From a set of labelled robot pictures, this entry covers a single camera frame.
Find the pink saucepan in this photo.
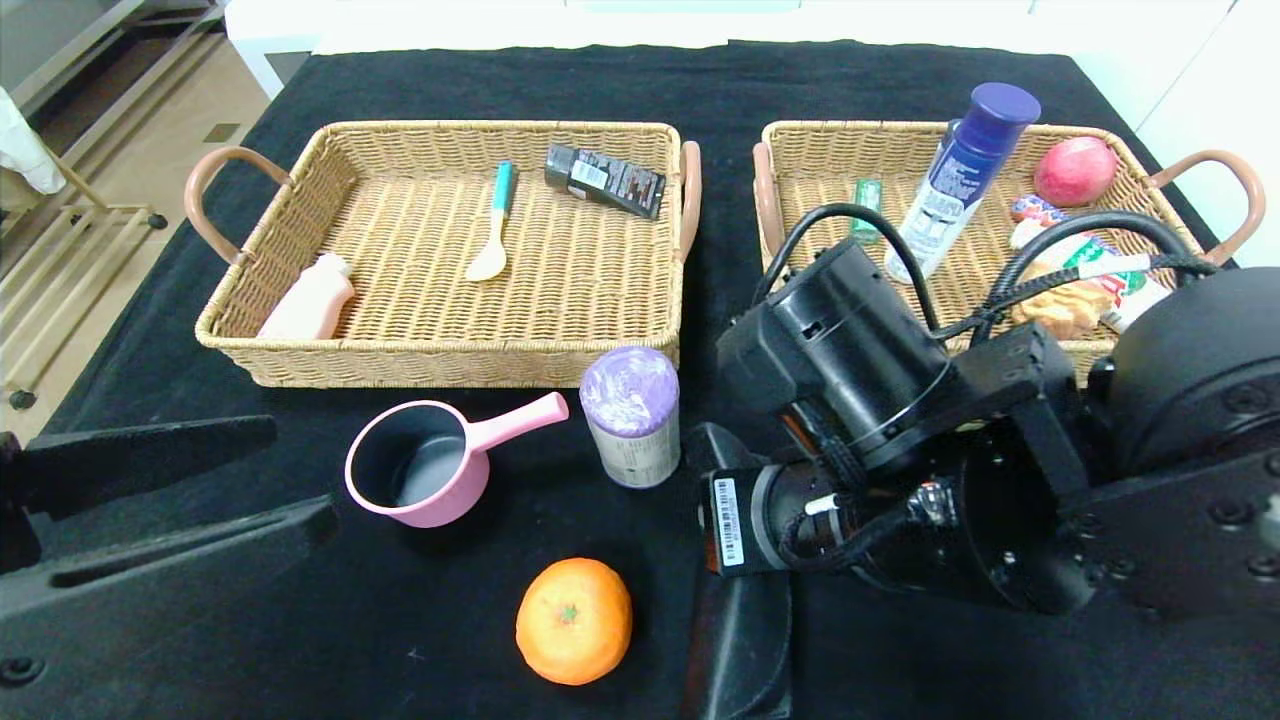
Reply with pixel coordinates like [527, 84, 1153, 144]
[345, 392, 571, 530]

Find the black pouch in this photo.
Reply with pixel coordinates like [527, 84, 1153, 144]
[683, 421, 793, 720]

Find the blue capped spray can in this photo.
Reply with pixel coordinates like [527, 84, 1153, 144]
[885, 82, 1043, 286]

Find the cream bread bun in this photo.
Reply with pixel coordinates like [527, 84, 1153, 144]
[1012, 261, 1117, 342]

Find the wicker basket with spatula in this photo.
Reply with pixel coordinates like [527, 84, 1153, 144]
[185, 120, 703, 391]

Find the wicker basket with food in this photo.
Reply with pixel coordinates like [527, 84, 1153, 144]
[752, 120, 1266, 387]

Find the purple lidded can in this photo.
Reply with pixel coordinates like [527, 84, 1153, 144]
[580, 346, 683, 491]

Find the dark cosmetic tube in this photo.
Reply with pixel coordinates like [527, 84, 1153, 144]
[545, 144, 668, 221]

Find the orange fruit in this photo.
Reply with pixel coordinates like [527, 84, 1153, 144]
[515, 557, 635, 687]

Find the green gum pack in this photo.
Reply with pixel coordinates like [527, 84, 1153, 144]
[850, 178, 885, 245]

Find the black tablecloth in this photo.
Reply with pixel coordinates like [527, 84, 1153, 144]
[0, 40, 1280, 720]

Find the pink lotion bottle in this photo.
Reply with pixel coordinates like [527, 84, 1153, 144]
[258, 253, 358, 341]

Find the red apple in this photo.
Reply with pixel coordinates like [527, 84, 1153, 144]
[1032, 136, 1119, 208]

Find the white table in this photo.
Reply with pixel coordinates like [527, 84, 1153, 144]
[226, 0, 1081, 101]

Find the white yoghurt drink bottle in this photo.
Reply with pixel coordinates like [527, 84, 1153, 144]
[1010, 219, 1173, 334]

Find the beige wheeled metal rack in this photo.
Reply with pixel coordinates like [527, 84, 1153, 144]
[0, 150, 171, 416]

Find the white cloth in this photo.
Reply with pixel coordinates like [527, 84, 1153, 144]
[0, 85, 69, 198]

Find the teal handled beige spatula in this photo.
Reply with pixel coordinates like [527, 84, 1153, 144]
[466, 160, 519, 284]

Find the black right camera cable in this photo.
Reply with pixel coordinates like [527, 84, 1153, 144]
[757, 202, 943, 336]

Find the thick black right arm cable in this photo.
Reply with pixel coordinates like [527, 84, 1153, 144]
[985, 209, 1207, 323]

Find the grey shelf frame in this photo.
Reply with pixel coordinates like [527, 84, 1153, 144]
[0, 0, 229, 151]

